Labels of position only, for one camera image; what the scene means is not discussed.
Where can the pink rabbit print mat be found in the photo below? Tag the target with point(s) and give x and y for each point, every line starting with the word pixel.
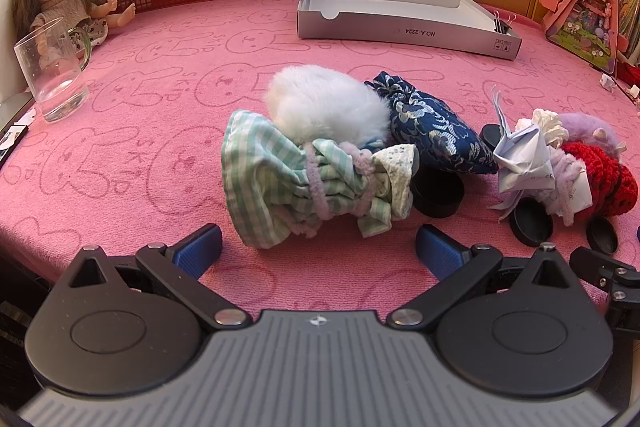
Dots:
pixel 150 147

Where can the red crochet piece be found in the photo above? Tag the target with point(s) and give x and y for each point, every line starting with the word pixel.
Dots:
pixel 607 187

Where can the dark flat device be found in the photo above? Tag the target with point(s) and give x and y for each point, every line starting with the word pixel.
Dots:
pixel 12 142

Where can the small white paper origami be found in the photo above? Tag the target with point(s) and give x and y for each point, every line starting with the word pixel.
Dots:
pixel 608 83

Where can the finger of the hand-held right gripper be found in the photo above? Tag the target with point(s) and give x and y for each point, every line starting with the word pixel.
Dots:
pixel 595 267

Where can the pink house-shaped case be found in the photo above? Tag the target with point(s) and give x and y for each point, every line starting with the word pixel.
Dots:
pixel 585 17

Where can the purple fluffy ball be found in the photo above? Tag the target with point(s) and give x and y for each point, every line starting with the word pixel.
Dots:
pixel 590 132

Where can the black round lid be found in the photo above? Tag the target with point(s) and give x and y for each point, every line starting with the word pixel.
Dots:
pixel 601 237
pixel 531 224
pixel 491 139
pixel 440 197

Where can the red yarn mat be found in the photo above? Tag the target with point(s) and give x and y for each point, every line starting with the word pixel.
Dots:
pixel 629 72

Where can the clear glass mug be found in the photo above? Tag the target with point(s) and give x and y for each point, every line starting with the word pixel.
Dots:
pixel 55 87

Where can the green checked cloth pouch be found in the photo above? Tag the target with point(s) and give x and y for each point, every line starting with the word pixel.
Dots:
pixel 260 177

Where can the black binder clip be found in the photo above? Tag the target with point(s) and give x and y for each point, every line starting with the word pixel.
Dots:
pixel 502 26

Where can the white fluffy pom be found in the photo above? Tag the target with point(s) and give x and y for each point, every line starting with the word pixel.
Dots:
pixel 325 102

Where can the white fabric flower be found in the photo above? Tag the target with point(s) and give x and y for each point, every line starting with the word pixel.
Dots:
pixel 545 124

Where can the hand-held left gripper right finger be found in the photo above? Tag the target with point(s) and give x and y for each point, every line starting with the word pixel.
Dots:
pixel 440 252

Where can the navy floral cloth pouch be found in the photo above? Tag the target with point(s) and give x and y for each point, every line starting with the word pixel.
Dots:
pixel 435 127

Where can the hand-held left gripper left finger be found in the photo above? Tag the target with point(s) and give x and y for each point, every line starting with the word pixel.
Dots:
pixel 200 252

